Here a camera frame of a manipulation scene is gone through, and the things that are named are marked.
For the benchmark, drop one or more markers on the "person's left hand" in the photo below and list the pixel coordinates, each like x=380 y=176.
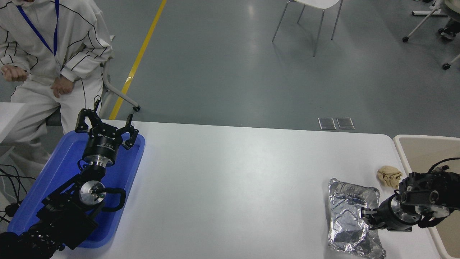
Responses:
x=63 y=86

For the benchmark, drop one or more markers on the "crumpled tan paper ball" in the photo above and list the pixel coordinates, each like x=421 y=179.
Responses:
x=390 y=177

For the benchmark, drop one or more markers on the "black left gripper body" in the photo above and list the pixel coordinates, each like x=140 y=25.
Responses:
x=104 y=144

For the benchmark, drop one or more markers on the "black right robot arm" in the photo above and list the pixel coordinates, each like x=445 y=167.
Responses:
x=431 y=196

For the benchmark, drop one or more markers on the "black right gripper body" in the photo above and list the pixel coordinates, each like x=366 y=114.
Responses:
x=384 y=216

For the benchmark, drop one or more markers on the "metal floor plate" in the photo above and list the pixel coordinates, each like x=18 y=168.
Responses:
x=345 y=123
x=327 y=123

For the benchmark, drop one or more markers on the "person's right hand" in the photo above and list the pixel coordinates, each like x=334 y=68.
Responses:
x=14 y=73

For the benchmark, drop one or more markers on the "small white side table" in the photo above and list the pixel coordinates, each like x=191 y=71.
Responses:
x=9 y=117

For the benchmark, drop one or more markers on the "large pale bin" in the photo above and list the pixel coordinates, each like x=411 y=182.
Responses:
x=417 y=151

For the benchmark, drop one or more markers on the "white chair with metal legs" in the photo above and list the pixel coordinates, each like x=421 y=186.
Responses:
x=316 y=5

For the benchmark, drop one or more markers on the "blue plastic tray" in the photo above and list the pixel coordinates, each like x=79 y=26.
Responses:
x=61 y=165

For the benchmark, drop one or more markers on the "white-framed office chair with castors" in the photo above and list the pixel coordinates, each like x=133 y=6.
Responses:
x=115 y=91

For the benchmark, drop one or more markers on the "person with sneakers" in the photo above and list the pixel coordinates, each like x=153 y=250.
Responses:
x=447 y=33

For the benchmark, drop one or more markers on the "white rolling chair base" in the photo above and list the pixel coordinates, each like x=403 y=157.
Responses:
x=420 y=23

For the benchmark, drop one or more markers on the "seated person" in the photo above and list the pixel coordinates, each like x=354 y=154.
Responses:
x=68 y=36

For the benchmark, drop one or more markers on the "silver foil plate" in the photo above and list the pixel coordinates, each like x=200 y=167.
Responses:
x=346 y=219

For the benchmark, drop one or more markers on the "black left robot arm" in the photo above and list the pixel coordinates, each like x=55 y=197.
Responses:
x=68 y=216

